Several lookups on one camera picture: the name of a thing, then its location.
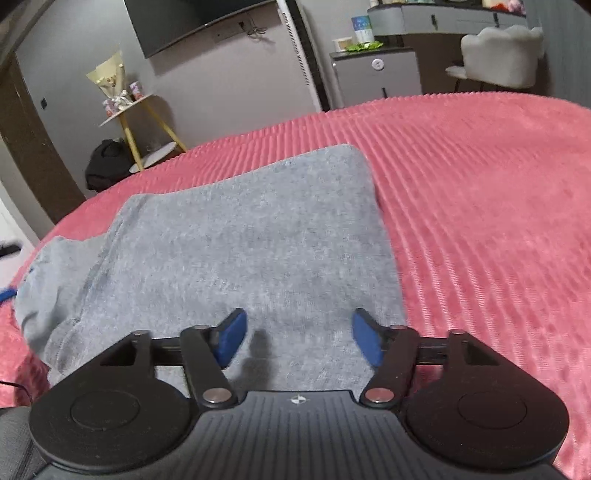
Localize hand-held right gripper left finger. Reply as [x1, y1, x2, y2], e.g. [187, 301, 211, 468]
[99, 307, 250, 409]

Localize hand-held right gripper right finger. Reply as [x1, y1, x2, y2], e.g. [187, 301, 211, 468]
[352, 307, 502, 408]

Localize grey pants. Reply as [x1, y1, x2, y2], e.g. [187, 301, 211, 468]
[14, 144, 408, 400]

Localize brown wooden door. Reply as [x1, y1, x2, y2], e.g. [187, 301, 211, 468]
[0, 55, 88, 241]

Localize person's grey clothing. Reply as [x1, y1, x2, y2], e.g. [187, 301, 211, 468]
[0, 406, 51, 480]

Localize black bag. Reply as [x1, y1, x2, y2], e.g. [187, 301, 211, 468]
[84, 138, 134, 192]

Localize pink ribbed blanket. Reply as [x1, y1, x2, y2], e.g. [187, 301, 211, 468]
[0, 90, 591, 480]

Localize yellow-legged side table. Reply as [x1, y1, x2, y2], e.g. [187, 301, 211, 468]
[98, 92, 188, 174]

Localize wrapped flower bouquet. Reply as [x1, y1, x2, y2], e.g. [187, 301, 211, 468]
[85, 51, 134, 114]

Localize grey cabinet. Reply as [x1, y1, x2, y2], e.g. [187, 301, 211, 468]
[329, 46, 423, 112]

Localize white tower air conditioner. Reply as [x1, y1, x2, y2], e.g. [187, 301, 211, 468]
[276, 0, 333, 112]

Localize blue-white package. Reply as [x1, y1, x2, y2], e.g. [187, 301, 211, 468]
[351, 15, 374, 44]

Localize white upholstered chair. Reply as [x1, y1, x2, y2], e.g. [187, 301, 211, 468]
[445, 25, 544, 93]

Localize grey vanity desk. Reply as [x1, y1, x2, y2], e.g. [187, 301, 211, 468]
[367, 0, 529, 95]

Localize grey curtain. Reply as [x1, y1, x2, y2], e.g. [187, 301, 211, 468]
[538, 0, 591, 104]

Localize black cable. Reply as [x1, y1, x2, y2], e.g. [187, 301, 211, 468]
[0, 379, 33, 407]

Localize black wall television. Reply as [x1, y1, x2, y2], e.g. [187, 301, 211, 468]
[124, 0, 278, 59]

